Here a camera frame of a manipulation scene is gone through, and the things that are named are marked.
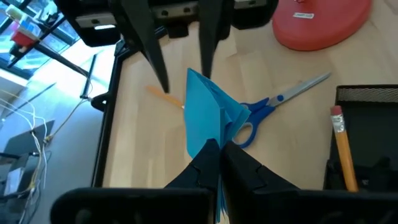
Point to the black floor stand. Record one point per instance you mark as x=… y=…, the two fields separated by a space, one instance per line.
x=62 y=60

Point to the short orange pencil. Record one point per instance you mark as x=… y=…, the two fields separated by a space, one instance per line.
x=164 y=97

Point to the red box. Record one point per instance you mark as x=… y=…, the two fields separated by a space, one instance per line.
x=21 y=39

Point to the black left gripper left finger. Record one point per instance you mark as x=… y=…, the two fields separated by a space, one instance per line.
x=202 y=171

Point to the black mesh desk organizer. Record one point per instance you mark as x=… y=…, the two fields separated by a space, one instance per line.
x=373 y=133

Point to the grey flat floor panel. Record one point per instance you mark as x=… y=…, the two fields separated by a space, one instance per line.
x=28 y=140

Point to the blue sticky note pad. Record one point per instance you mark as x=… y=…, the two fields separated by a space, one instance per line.
x=205 y=118

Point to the pale green container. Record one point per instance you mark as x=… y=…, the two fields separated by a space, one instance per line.
x=15 y=12

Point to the black frame clamp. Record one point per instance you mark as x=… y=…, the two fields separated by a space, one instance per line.
x=100 y=102

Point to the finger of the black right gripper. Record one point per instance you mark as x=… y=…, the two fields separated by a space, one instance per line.
x=211 y=31
x=146 y=37

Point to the red desk lamp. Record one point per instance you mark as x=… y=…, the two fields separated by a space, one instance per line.
x=320 y=28

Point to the black table frame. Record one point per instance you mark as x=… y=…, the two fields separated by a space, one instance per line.
x=107 y=124

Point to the orange pencil with eraser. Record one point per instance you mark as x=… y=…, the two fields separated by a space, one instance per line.
x=343 y=149

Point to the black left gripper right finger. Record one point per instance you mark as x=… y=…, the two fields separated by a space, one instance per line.
x=245 y=174

